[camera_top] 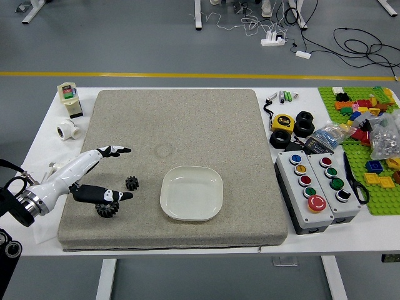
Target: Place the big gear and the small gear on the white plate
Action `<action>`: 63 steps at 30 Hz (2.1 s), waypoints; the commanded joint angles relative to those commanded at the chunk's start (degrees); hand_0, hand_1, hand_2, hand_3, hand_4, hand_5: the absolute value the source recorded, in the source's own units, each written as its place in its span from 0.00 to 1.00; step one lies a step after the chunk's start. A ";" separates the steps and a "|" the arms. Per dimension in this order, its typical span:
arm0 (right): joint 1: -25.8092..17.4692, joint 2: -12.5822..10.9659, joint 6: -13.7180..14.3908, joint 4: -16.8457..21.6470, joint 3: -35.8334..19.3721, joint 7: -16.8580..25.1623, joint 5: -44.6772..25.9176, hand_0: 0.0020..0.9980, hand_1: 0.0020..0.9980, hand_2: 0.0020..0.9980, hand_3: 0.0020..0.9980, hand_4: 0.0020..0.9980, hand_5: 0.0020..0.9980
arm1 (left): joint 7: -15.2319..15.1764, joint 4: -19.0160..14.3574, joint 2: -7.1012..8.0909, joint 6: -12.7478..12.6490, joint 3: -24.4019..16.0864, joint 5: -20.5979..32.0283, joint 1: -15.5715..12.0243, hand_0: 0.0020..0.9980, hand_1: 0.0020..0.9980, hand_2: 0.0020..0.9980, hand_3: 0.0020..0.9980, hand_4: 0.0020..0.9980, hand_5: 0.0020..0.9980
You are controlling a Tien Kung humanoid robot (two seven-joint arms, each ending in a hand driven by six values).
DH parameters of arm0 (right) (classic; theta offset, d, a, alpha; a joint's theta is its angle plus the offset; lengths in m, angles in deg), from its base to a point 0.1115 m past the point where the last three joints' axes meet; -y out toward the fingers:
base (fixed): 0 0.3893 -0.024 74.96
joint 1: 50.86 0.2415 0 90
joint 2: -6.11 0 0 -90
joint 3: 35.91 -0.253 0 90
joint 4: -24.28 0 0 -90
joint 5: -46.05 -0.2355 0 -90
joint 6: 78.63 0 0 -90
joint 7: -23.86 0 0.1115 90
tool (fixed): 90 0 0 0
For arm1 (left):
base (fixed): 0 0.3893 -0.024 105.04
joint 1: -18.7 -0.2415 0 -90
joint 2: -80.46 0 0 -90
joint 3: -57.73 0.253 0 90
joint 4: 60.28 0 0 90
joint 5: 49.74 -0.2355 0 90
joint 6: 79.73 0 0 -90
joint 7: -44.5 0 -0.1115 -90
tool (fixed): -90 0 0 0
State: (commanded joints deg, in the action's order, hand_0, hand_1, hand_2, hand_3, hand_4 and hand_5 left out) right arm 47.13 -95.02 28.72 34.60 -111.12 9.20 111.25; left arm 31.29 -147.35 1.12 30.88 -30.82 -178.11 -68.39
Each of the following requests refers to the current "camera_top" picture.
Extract white table leg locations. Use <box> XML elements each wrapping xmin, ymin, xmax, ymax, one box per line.
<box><xmin>95</xmin><ymin>258</ymin><xmax>117</xmax><ymax>300</ymax></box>
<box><xmin>321</xmin><ymin>256</ymin><xmax>348</xmax><ymax>300</ymax></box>

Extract big black gear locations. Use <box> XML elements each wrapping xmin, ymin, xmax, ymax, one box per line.
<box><xmin>95</xmin><ymin>201</ymin><xmax>120</xmax><ymax>219</ymax></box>

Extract large black nut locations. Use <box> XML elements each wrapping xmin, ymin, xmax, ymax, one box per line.
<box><xmin>295</xmin><ymin>111</ymin><xmax>314</xmax><ymax>124</ymax></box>
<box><xmin>293</xmin><ymin>119</ymin><xmax>316</xmax><ymax>138</ymax></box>
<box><xmin>269</xmin><ymin>129</ymin><xmax>293</xmax><ymax>149</ymax></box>

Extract grey five-button control box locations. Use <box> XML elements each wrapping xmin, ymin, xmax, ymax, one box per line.
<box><xmin>274</xmin><ymin>150</ymin><xmax>334</xmax><ymax>236</ymax></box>

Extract black floor cable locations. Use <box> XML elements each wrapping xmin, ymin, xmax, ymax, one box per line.
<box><xmin>282</xmin><ymin>0</ymin><xmax>310</xmax><ymax>54</ymax></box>
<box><xmin>332</xmin><ymin>27</ymin><xmax>400</xmax><ymax>79</ymax></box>

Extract white square plate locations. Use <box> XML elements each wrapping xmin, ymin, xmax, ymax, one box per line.
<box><xmin>159</xmin><ymin>166</ymin><xmax>224</xmax><ymax>223</ymax></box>

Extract plastic bag of silver screws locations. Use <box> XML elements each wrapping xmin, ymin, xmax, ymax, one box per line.
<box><xmin>369</xmin><ymin>109</ymin><xmax>400</xmax><ymax>160</ymax></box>

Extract black scissors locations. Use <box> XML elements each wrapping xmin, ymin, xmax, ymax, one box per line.
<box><xmin>342</xmin><ymin>152</ymin><xmax>370</xmax><ymax>205</ymax></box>

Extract metal under-table bracket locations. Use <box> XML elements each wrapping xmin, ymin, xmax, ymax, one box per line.
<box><xmin>271</xmin><ymin>256</ymin><xmax>298</xmax><ymax>267</ymax></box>

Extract small white bracket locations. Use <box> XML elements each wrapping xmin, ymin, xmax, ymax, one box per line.
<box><xmin>46</xmin><ymin>161</ymin><xmax>68</xmax><ymax>182</ymax></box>

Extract grey brick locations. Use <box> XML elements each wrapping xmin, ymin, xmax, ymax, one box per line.
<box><xmin>356</xmin><ymin>112</ymin><xmax>381</xmax><ymax>129</ymax></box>

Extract grey-brown mat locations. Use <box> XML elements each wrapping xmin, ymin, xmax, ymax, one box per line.
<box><xmin>57</xmin><ymin>89</ymin><xmax>289</xmax><ymax>252</ymax></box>

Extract silver stick with black lanyard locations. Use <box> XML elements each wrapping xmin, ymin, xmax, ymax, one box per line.
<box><xmin>263</xmin><ymin>92</ymin><xmax>279</xmax><ymax>119</ymax></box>

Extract black display module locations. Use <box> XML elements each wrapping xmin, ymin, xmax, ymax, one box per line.
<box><xmin>304</xmin><ymin>137</ymin><xmax>335</xmax><ymax>154</ymax></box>

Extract light green long brick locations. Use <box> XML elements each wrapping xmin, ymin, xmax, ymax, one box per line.
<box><xmin>371</xmin><ymin>86</ymin><xmax>390</xmax><ymax>103</ymax></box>

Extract white power strip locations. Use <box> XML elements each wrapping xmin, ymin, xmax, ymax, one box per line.
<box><xmin>261</xmin><ymin>31</ymin><xmax>287</xmax><ymax>47</ymax></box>

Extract red brick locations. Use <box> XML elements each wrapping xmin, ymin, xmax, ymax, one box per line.
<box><xmin>356</xmin><ymin>98</ymin><xmax>378</xmax><ymax>109</ymax></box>
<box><xmin>351</xmin><ymin>128</ymin><xmax>371</xmax><ymax>144</ymax></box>

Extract plastic bag of blue parts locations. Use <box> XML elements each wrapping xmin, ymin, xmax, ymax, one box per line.
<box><xmin>307</xmin><ymin>123</ymin><xmax>356</xmax><ymax>148</ymax></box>

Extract white floor cable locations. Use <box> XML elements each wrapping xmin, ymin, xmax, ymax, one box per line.
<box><xmin>187</xmin><ymin>4</ymin><xmax>288</xmax><ymax>37</ymax></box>

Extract grey four-button control box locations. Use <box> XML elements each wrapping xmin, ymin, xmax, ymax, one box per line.
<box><xmin>307</xmin><ymin>152</ymin><xmax>362</xmax><ymax>225</ymax></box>

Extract beige switch box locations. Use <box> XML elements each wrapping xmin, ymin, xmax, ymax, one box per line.
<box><xmin>57</xmin><ymin>82</ymin><xmax>84</xmax><ymax>119</ymax></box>

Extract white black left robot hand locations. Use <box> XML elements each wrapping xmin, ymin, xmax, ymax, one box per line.
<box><xmin>27</xmin><ymin>145</ymin><xmax>134</xmax><ymax>216</ymax></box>

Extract green brick baseplate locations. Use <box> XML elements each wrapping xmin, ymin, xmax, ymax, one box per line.
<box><xmin>317</xmin><ymin>86</ymin><xmax>400</xmax><ymax>216</ymax></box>

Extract yellow floor tape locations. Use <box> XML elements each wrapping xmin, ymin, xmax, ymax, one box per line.
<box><xmin>0</xmin><ymin>71</ymin><xmax>397</xmax><ymax>81</ymax></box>

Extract yellow tape measure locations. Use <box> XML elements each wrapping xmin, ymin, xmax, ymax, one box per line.
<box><xmin>270</xmin><ymin>113</ymin><xmax>295</xmax><ymax>133</ymax></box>

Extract black flat pouch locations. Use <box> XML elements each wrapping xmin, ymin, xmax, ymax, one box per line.
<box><xmin>284</xmin><ymin>139</ymin><xmax>310</xmax><ymax>154</ymax></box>

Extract white background desk leg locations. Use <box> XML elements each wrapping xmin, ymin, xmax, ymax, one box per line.
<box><xmin>194</xmin><ymin>0</ymin><xmax>207</xmax><ymax>31</ymax></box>
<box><xmin>21</xmin><ymin>0</ymin><xmax>48</xmax><ymax>24</ymax></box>
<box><xmin>289</xmin><ymin>0</ymin><xmax>309</xmax><ymax>31</ymax></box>
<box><xmin>377</xmin><ymin>0</ymin><xmax>400</xmax><ymax>16</ymax></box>

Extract white pipe tee fitting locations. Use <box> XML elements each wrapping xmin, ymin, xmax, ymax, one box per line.
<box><xmin>56</xmin><ymin>117</ymin><xmax>83</xmax><ymax>141</ymax></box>

